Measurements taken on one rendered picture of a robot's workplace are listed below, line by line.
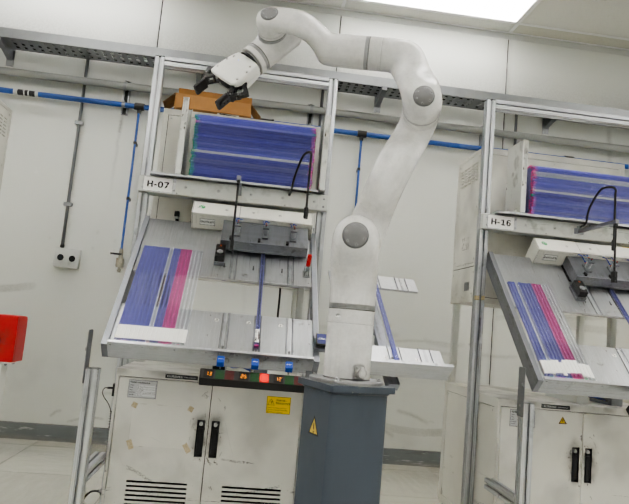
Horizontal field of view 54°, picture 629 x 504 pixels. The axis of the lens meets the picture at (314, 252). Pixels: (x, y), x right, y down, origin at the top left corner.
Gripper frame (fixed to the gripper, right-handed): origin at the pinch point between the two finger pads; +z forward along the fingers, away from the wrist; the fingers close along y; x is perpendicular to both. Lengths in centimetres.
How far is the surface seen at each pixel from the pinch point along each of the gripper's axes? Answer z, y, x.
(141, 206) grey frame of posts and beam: 21, -55, 81
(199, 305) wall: 18, -89, 226
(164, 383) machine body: 61, 5, 94
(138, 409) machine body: 74, 5, 95
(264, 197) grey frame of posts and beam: -18, -23, 87
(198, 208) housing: 6, -36, 80
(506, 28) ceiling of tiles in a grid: -262, -67, 190
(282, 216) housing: -17, -12, 90
